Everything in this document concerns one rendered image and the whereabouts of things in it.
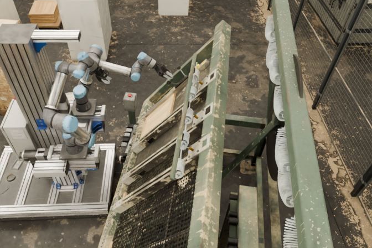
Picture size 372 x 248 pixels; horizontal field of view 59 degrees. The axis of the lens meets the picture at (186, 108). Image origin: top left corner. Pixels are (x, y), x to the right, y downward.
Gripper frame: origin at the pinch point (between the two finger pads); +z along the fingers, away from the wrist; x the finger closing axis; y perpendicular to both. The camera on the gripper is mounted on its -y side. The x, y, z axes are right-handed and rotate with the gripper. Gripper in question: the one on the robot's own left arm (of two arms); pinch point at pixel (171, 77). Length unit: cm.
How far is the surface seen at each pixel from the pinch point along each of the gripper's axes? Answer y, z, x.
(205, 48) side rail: 5.5, 8.9, -38.2
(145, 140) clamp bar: -35, 6, 49
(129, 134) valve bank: 8, 6, 78
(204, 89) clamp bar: -63, 5, -27
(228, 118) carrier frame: 22, 84, 9
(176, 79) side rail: 21.5, 11.8, 5.6
